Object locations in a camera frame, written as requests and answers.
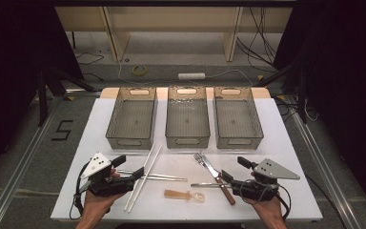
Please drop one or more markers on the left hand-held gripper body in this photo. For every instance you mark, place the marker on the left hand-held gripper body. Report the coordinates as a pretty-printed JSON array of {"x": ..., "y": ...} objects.
[{"x": 98, "y": 186}]

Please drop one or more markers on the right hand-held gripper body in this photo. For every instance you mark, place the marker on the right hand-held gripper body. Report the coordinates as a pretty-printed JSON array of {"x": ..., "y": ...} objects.
[{"x": 257, "y": 191}]

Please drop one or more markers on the metal chopstick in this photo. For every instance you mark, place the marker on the metal chopstick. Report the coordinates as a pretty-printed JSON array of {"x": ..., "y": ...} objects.
[
  {"x": 165, "y": 179},
  {"x": 165, "y": 176}
]

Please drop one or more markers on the transparent grey plastic bin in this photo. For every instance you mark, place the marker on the transparent grey plastic bin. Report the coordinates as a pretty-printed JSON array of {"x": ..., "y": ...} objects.
[
  {"x": 178, "y": 111},
  {"x": 147, "y": 127},
  {"x": 251, "y": 127}
]

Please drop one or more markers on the person's left hand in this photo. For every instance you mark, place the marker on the person's left hand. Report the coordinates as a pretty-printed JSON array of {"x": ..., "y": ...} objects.
[{"x": 97, "y": 205}]

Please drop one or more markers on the person's right hand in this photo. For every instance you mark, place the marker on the person's right hand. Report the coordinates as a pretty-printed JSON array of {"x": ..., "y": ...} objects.
[{"x": 270, "y": 210}]

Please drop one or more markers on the white table sheet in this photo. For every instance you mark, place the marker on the white table sheet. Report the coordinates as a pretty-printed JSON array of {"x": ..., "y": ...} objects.
[{"x": 203, "y": 213}]

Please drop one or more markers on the black metal stand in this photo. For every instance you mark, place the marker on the black metal stand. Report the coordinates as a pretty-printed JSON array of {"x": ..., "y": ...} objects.
[
  {"x": 302, "y": 105},
  {"x": 42, "y": 101}
]

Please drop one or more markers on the yellow tape roll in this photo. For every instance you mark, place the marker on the yellow tape roll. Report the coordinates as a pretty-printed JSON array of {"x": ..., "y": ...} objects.
[{"x": 139, "y": 74}]

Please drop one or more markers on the white power strip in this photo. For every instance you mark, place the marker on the white power strip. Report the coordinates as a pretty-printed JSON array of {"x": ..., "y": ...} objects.
[{"x": 191, "y": 76}]

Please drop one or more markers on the dark curtain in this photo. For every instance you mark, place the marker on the dark curtain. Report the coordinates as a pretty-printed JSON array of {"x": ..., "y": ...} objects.
[
  {"x": 346, "y": 63},
  {"x": 12, "y": 47}
]

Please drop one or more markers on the beige wooden desk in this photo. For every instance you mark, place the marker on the beige wooden desk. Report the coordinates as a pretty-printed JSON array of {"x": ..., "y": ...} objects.
[{"x": 171, "y": 19}]

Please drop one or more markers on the long aluminium floor rail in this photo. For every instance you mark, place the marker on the long aluminium floor rail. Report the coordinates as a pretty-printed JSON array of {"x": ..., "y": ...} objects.
[
  {"x": 330, "y": 178},
  {"x": 14, "y": 178}
]

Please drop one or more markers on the short aluminium floor rail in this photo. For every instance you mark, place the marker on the short aluminium floor rail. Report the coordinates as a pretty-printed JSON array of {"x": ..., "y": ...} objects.
[{"x": 82, "y": 92}]

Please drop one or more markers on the black frame bar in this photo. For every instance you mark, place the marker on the black frame bar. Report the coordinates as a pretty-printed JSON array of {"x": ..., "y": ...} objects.
[{"x": 171, "y": 3}]

